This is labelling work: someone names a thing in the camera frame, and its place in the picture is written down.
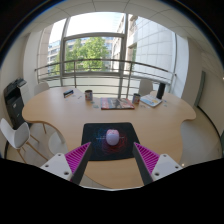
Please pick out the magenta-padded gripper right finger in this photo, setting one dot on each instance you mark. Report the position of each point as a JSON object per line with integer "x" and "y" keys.
{"x": 163, "y": 165}

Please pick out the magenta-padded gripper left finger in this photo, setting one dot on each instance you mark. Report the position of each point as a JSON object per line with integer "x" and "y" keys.
{"x": 60, "y": 165}

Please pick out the pink and lilac computer mouse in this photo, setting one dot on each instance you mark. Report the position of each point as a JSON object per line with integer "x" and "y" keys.
{"x": 112, "y": 137}

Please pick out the black mouse pad red swirl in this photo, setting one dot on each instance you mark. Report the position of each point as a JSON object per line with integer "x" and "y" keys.
{"x": 95, "y": 136}

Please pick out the white chair wooden legs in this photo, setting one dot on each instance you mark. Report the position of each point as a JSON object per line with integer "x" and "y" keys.
{"x": 15, "y": 135}

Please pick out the open white booklet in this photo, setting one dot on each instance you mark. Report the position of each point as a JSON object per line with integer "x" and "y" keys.
{"x": 150, "y": 100}

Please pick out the white mug red print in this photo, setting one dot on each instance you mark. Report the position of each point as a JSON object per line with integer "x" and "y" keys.
{"x": 136, "y": 98}

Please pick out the small dark blue box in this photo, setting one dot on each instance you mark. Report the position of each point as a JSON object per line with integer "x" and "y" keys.
{"x": 68, "y": 93}

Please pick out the black cylinder speaker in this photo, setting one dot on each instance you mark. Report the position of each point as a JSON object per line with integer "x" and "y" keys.
{"x": 161, "y": 90}

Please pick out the patterned mug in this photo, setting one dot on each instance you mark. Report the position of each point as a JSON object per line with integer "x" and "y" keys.
{"x": 88, "y": 95}

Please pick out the black printer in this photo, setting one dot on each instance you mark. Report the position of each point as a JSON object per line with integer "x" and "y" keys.
{"x": 14, "y": 103}

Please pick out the red and blue magazine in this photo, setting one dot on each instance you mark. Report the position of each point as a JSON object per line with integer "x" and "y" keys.
{"x": 116, "y": 103}

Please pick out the metal balcony railing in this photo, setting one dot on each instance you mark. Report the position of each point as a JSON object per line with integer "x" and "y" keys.
{"x": 100, "y": 61}

